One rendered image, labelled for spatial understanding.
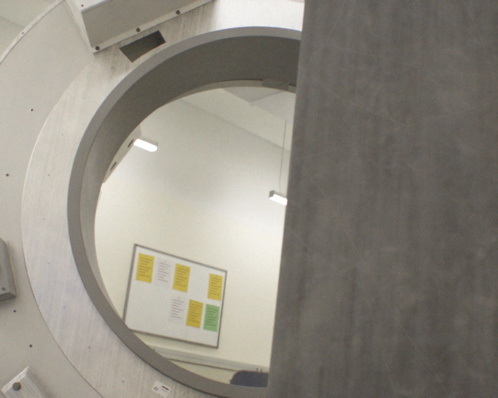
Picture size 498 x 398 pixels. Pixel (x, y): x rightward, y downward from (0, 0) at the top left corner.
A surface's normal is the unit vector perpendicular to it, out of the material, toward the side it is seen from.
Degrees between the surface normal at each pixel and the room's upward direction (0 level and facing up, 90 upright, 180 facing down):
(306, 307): 90
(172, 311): 90
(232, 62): 164
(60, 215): 90
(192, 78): 149
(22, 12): 180
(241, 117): 180
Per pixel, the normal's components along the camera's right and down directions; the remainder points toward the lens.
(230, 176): 0.67, -0.15
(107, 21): 0.47, 0.85
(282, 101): -0.11, 0.95
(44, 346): 0.05, -0.29
